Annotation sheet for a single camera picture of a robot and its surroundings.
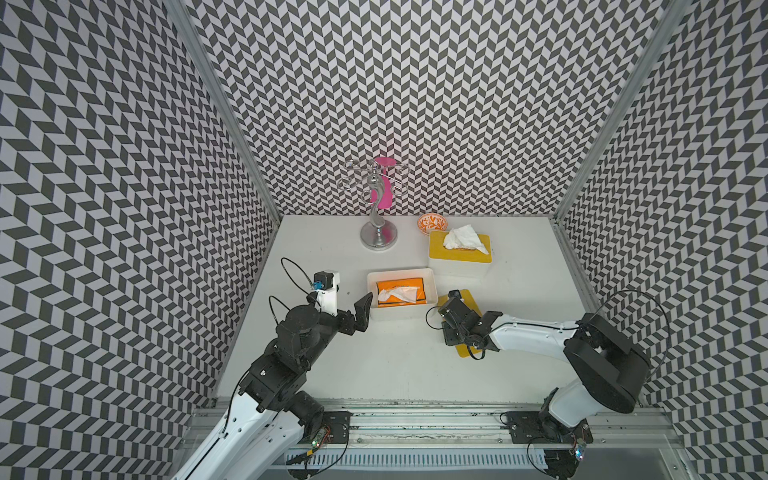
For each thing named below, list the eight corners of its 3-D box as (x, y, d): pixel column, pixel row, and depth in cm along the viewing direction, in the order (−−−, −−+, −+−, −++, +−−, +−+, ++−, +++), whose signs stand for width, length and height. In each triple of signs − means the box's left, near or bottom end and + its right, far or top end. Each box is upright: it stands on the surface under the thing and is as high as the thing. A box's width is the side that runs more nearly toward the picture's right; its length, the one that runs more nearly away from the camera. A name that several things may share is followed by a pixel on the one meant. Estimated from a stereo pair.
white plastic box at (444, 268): (429, 279, 102) (431, 268, 97) (429, 266, 105) (430, 255, 100) (487, 279, 102) (492, 268, 97) (485, 266, 105) (489, 255, 100)
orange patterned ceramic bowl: (418, 235, 116) (418, 227, 112) (417, 222, 121) (417, 213, 117) (446, 235, 116) (448, 226, 112) (444, 222, 121) (446, 213, 117)
